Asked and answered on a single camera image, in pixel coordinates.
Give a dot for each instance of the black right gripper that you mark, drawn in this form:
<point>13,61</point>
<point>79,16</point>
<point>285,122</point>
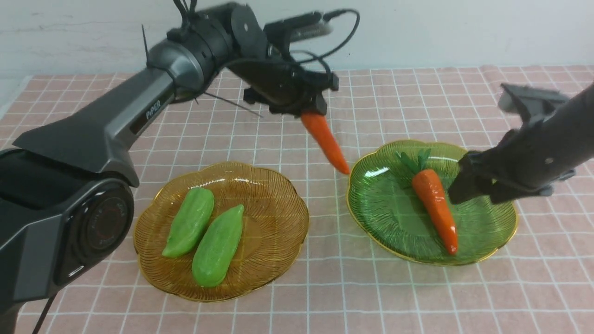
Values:
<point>518,167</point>

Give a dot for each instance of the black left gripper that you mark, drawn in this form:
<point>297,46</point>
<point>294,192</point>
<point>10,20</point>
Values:
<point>285,87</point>

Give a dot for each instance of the orange toy carrot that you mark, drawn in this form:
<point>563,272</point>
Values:
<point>428,187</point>
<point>318,128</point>

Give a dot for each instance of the green ribbed glass plate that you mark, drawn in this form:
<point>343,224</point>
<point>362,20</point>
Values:
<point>383,203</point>

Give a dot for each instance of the amber ribbed glass plate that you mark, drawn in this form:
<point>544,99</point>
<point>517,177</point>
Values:
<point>275,226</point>

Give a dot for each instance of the green toy gourd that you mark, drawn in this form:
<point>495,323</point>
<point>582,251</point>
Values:
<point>190,222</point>
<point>217,248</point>

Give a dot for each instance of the green toy gourd front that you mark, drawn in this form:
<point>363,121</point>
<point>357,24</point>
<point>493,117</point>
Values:
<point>217,248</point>

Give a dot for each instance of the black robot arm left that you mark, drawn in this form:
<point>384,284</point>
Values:
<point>66,200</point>

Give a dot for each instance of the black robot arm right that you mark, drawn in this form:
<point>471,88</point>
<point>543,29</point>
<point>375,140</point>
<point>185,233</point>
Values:
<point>556,136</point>

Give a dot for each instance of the pink checkered tablecloth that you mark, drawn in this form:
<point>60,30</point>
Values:
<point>541,282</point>

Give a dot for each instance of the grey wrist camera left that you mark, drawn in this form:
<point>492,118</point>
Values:
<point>298,28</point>

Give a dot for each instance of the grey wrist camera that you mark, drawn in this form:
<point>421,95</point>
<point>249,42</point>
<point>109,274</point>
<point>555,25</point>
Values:
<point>298,28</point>
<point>530,103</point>

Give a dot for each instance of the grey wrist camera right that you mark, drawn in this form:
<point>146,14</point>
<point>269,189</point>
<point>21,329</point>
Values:
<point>530,103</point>

